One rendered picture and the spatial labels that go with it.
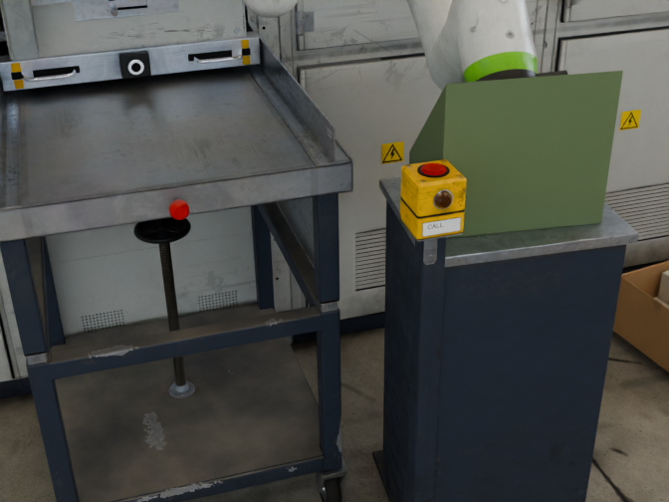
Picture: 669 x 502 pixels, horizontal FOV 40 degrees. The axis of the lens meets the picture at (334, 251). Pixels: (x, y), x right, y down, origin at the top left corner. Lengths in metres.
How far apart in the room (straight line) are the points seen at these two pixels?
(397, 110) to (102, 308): 0.91
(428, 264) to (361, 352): 1.10
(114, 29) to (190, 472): 0.93
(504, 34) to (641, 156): 1.22
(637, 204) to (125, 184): 1.71
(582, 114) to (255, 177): 0.55
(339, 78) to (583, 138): 0.86
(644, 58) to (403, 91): 0.69
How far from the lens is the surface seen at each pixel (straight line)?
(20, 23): 1.89
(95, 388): 2.24
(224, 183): 1.56
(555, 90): 1.52
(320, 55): 2.26
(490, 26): 1.63
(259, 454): 1.99
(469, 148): 1.50
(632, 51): 2.63
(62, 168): 1.67
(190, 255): 2.39
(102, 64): 2.02
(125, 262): 2.37
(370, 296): 2.57
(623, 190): 2.80
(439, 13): 1.82
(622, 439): 2.37
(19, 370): 2.53
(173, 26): 2.02
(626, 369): 2.61
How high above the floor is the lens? 1.50
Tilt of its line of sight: 29 degrees down
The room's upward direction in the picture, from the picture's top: 1 degrees counter-clockwise
